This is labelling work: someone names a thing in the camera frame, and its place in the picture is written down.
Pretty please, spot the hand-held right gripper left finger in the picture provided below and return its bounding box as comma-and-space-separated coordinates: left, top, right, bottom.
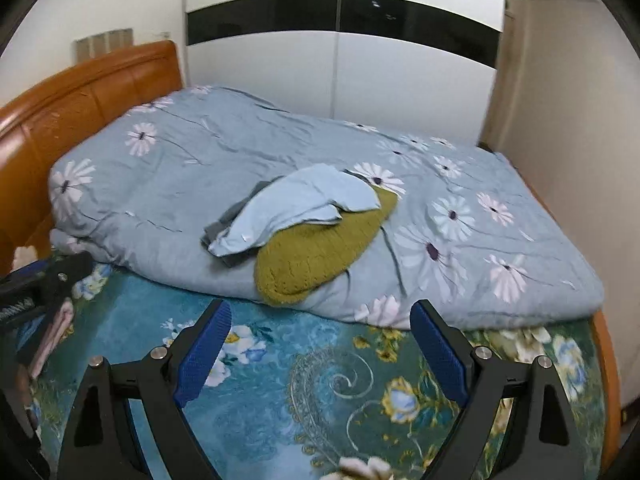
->
57, 299, 233, 480

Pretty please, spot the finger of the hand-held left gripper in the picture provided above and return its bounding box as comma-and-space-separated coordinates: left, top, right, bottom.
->
42, 252, 94, 295

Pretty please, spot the light blue floral quilt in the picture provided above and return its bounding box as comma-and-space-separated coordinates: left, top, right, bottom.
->
48, 85, 606, 331

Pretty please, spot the green knitted sweater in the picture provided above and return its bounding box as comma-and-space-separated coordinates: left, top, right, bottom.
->
254, 187, 399, 307

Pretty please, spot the grey garment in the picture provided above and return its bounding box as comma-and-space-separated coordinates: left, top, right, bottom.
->
201, 180, 281, 268

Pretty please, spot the pink striped cloth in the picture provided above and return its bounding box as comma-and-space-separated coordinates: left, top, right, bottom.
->
27, 300, 76, 381

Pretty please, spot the white wardrobe with black stripe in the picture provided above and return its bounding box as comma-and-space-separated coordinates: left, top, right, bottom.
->
181, 0, 507, 148

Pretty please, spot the light blue shirt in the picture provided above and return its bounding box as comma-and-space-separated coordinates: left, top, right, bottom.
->
207, 164, 382, 258

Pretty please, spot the orange wooden headboard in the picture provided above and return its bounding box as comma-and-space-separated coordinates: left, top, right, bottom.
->
0, 40, 183, 276

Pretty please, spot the teal floral bed sheet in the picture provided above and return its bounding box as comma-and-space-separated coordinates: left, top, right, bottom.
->
15, 260, 608, 480

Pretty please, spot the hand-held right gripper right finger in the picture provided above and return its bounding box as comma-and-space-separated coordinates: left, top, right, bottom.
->
409, 299, 588, 480

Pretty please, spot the beige wall panel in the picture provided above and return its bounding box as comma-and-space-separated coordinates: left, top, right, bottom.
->
75, 29, 135, 63

